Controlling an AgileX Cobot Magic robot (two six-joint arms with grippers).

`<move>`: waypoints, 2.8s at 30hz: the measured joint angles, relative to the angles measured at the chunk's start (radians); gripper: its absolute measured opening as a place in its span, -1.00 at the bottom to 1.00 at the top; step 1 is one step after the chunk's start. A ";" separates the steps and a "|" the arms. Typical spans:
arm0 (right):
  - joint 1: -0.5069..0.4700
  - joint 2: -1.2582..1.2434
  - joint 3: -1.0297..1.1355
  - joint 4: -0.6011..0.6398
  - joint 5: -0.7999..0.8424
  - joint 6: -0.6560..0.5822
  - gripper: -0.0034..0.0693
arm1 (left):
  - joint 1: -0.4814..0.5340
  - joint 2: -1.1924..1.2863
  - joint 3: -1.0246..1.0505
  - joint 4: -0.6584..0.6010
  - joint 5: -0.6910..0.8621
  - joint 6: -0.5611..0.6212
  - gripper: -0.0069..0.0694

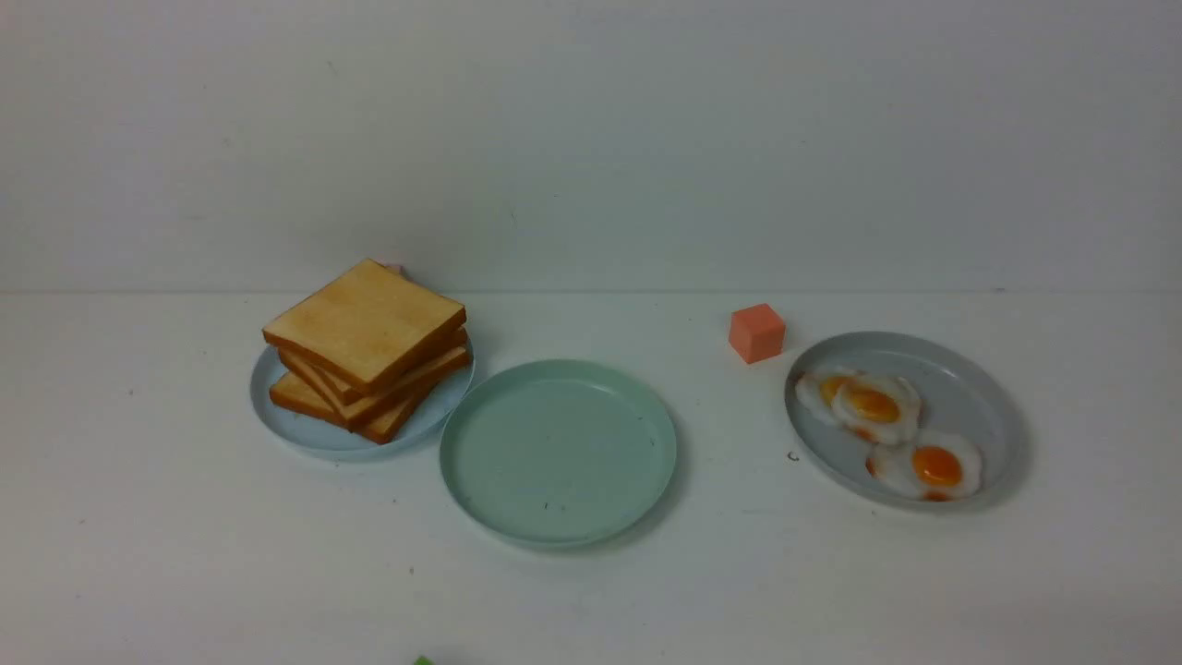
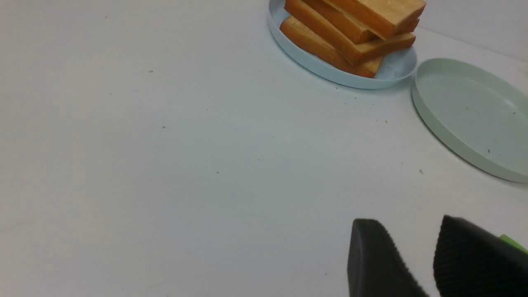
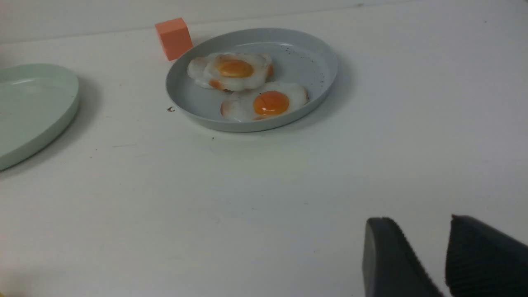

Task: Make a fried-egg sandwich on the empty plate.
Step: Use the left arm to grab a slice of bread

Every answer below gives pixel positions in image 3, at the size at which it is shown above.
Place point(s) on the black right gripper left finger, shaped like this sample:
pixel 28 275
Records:
pixel 390 266

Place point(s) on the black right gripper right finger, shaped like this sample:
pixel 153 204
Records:
pixel 482 261

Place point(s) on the fried egg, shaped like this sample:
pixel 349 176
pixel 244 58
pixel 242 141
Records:
pixel 234 72
pixel 272 99
pixel 196 70

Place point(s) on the grey plate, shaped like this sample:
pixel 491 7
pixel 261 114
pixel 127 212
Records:
pixel 299 57

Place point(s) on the orange foam cube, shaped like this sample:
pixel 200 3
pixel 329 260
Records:
pixel 174 36

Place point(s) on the mint green plate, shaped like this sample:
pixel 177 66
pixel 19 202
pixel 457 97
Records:
pixel 37 103

